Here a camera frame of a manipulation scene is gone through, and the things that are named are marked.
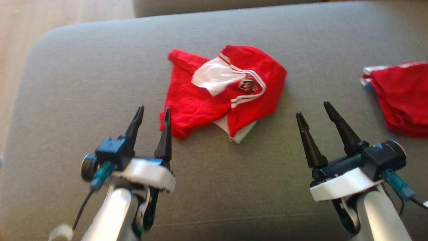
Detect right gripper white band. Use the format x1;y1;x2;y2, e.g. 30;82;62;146
296;101;384;202

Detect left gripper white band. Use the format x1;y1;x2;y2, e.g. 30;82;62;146
112;105;176;193

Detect red shorts with crest logo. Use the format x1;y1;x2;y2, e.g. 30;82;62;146
159;45;288;144

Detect red garment with white trim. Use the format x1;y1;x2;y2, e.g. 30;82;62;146
360;61;428;139

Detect fabric sofa seat cushion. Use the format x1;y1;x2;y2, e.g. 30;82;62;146
133;0;330;18

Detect left black cable teal plug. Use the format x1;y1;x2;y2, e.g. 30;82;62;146
71;161;116;232

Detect black cable teal plug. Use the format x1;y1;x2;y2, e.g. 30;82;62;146
382;168;428;215
71;161;116;232

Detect right black cable teal plug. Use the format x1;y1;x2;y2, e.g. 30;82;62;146
382;168;428;215

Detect white cable strap loop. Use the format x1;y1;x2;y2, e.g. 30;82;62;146
48;224;74;241

